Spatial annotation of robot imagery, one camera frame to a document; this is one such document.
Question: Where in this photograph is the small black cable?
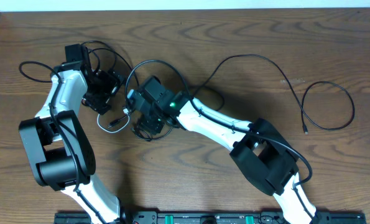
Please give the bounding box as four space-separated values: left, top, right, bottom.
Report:
131 124 175 142

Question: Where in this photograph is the short black cable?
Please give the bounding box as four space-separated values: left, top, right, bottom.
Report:
80 40 141 129

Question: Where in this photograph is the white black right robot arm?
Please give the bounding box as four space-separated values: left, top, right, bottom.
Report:
127 90 317 223

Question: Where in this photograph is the long black cable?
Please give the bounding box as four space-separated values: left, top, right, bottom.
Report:
189 54 356 135

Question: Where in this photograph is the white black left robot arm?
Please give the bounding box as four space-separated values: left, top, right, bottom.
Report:
19 60 126 223

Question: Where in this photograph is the white cable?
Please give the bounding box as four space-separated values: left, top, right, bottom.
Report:
96 107 131 134

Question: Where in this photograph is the black mounting rail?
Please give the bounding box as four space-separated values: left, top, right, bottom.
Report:
53 210 368 224

